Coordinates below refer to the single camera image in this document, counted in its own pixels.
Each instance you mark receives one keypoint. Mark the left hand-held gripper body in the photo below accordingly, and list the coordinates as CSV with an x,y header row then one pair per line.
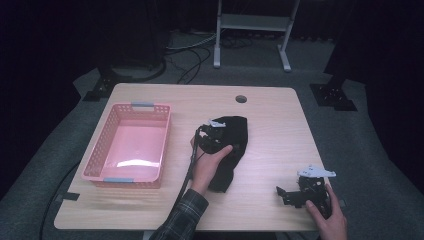
x,y
213,138

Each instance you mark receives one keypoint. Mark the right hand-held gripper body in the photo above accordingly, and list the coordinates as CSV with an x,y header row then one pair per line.
x,y
315,186

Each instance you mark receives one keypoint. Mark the black cloth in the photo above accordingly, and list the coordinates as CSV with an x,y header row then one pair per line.
x,y
237,131

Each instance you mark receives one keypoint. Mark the pink plastic basket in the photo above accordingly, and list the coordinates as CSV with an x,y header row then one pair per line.
x,y
133,146

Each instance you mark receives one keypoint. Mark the person's left hand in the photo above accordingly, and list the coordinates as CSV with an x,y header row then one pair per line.
x,y
205,170

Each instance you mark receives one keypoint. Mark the person's right hand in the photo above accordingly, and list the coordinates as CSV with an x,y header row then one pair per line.
x,y
330,226

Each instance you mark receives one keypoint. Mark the black stand base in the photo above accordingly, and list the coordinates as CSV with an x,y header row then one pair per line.
x,y
333,95
106,85

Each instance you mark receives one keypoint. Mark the white metal stand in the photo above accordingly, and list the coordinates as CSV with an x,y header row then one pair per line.
x,y
253,22

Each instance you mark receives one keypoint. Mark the black tape strip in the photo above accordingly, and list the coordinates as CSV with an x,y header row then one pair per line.
x,y
70,196

